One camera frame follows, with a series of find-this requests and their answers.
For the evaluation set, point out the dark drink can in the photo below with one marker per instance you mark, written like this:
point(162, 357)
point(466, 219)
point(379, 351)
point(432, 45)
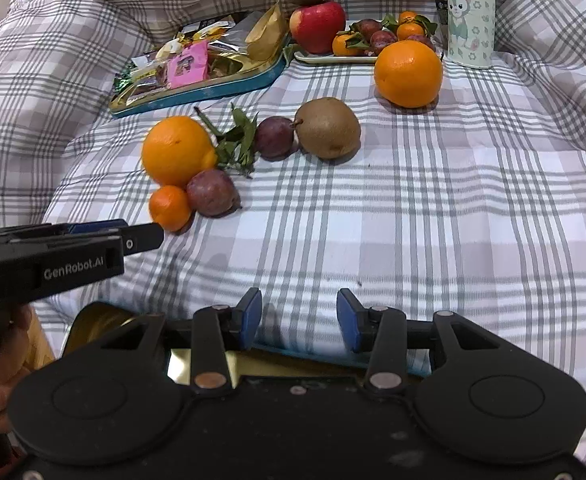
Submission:
point(442, 12)

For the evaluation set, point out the gold foil bag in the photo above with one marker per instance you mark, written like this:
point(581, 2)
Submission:
point(265, 32)

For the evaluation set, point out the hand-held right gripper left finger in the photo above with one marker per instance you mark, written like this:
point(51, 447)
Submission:
point(251, 320)

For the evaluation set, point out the red apple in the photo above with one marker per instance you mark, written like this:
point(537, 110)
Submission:
point(318, 27)

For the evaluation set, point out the small mandarin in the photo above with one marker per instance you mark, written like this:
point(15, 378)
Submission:
point(170, 208)

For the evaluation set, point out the large round orange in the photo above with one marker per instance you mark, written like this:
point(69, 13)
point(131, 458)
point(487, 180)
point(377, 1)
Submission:
point(408, 74)

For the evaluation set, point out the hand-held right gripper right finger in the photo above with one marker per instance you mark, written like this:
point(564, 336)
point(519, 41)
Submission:
point(349, 320)

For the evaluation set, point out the large knobbed orange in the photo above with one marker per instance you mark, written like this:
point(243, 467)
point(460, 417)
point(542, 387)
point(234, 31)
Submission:
point(175, 150)

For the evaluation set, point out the white plate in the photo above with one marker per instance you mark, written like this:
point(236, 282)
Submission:
point(333, 58)

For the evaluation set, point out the gold tin tray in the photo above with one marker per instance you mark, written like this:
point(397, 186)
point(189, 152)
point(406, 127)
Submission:
point(98, 325)

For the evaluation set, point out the person's left hand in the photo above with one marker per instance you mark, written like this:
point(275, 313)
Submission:
point(18, 345)

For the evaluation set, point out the green leafy twig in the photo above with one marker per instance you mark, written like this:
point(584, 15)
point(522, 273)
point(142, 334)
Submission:
point(238, 142)

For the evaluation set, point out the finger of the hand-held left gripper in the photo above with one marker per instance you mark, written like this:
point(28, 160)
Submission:
point(143, 239)
point(98, 226)

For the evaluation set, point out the leafy mandarin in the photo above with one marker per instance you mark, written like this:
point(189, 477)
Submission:
point(408, 17)
point(411, 31)
point(345, 45)

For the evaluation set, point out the brown kiwi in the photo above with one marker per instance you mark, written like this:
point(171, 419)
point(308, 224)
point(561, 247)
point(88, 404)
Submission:
point(328, 128)

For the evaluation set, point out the pink snack box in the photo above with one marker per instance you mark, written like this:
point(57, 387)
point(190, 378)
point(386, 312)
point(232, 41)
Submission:
point(188, 65)

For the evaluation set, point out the blue tray of snack packets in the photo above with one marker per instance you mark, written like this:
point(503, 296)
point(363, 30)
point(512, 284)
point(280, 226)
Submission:
point(218, 47)

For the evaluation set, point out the mint cartoon water bottle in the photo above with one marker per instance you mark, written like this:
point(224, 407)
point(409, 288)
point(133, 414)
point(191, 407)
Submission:
point(470, 15)

